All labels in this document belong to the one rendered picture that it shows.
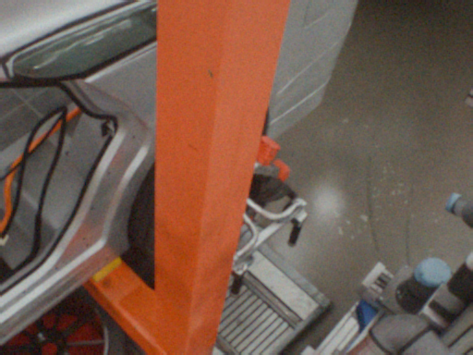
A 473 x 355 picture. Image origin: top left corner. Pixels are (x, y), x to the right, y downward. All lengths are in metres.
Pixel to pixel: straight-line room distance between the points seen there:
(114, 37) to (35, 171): 0.83
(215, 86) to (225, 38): 0.11
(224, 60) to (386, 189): 2.91
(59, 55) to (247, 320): 1.88
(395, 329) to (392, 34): 3.47
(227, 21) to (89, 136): 1.40
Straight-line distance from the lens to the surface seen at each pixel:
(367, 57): 4.62
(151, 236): 2.29
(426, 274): 2.30
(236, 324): 3.11
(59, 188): 2.33
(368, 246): 3.56
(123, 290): 2.47
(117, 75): 1.76
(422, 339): 1.68
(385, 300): 2.46
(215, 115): 1.09
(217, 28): 0.97
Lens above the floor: 2.89
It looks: 57 degrees down
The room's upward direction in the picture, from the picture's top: 9 degrees clockwise
